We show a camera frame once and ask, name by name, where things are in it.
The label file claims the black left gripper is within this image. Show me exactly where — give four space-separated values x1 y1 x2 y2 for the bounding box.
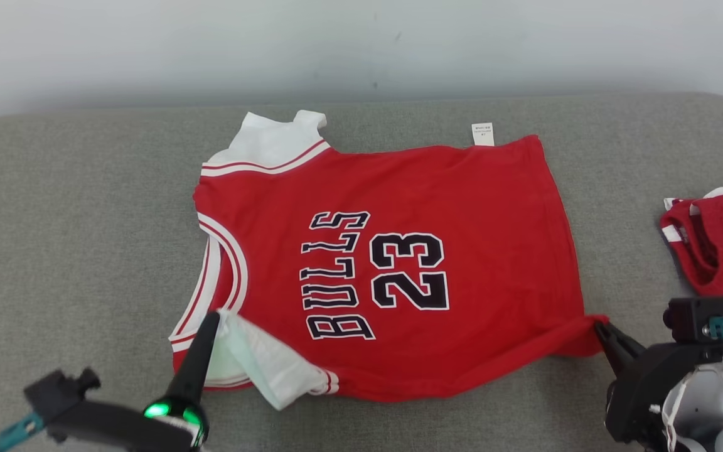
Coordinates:
46 311 222 452

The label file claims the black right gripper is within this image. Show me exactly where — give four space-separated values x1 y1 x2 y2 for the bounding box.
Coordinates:
593 320 723 451

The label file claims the red Bulls 23 jersey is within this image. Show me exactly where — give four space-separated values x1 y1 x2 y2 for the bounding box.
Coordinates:
169 110 610 411

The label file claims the teal left camera cable connector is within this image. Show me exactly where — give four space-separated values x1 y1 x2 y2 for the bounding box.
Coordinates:
0 411 45 452

